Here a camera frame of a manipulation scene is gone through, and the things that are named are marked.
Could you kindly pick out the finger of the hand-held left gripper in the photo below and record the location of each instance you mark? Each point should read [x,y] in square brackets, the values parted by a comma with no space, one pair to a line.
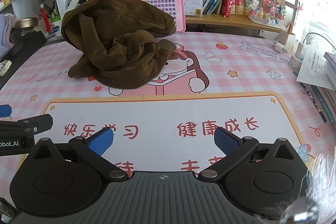
[5,110]
[31,123]

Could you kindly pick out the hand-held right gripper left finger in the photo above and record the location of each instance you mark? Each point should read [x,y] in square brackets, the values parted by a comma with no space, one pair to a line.
[101,141]

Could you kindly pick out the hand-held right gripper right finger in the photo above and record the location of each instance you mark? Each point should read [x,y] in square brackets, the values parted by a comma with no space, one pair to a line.
[227,142]

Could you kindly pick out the brown pants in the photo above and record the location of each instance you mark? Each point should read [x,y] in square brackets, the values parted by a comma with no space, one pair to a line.
[118,29]

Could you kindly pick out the white wristwatch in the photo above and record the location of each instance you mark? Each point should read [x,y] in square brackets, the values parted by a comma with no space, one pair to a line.
[5,67]

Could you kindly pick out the pink checked desk mat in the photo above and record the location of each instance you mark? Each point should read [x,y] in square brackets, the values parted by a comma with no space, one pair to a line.
[236,69]

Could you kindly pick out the purple cloth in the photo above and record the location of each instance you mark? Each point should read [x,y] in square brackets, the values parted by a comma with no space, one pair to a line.
[6,32]

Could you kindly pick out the brass bowl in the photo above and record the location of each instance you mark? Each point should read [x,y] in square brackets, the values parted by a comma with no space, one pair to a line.
[26,23]

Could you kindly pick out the white pen pot green lid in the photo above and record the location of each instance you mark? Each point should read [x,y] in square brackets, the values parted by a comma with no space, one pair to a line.
[55,27]

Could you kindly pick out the red tassel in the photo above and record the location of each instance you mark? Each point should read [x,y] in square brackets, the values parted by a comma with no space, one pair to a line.
[46,19]

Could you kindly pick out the fluffy grey sleeve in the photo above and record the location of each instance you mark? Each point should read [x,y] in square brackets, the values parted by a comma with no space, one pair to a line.
[320,187]

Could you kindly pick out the stack of notebooks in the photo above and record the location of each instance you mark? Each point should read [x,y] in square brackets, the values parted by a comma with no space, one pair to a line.
[325,98]

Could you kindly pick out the white charger plug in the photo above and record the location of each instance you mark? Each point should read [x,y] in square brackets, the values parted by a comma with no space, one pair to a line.
[279,47]

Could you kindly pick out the white printed paper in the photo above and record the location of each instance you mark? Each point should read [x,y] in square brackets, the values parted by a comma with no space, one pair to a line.
[315,66]

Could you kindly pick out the white power adapter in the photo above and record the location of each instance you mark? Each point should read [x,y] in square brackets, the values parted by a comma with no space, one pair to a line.
[303,50]

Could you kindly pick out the orange stick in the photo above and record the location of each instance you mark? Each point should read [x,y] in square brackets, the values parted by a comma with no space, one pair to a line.
[289,28]

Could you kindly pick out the white label box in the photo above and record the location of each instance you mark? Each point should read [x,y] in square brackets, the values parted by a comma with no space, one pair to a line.
[193,5]

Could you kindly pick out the thick red dictionary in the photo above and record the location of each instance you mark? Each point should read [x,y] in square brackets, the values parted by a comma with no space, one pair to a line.
[228,1]

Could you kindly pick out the colourful flower ornament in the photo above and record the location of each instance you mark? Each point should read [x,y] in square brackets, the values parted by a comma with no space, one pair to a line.
[267,3]

